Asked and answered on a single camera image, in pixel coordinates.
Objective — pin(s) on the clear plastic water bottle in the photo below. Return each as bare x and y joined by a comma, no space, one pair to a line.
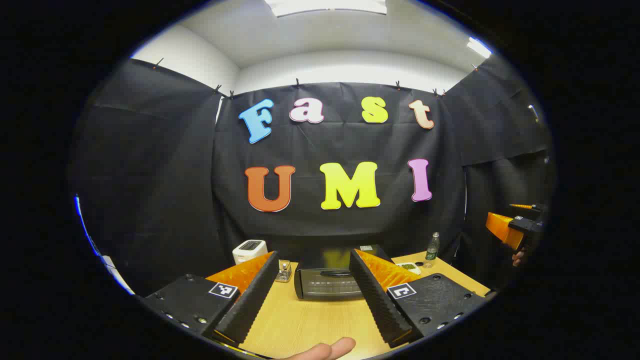
432,252

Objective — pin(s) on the large ceiling light panel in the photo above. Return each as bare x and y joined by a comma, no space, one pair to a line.
325,5

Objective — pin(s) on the black backdrop cloth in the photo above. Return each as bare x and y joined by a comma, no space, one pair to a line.
150,175

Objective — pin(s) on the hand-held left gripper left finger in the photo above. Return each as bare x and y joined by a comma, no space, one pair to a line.
255,295

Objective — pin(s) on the row of black cloth clips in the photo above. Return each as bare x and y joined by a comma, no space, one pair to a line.
297,83

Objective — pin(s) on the white divided dish with grains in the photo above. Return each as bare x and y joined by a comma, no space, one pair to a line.
410,268

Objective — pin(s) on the white toaster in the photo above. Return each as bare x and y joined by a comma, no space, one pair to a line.
248,252

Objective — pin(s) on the small ceiling light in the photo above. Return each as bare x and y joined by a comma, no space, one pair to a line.
479,47

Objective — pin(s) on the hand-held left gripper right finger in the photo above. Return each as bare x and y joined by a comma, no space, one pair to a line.
375,295

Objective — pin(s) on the black electric oven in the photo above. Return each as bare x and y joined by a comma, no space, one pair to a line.
325,285

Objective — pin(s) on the small glass jar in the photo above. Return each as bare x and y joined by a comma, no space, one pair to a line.
284,272

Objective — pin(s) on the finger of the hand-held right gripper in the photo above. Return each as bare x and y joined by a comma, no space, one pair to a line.
500,227
525,206

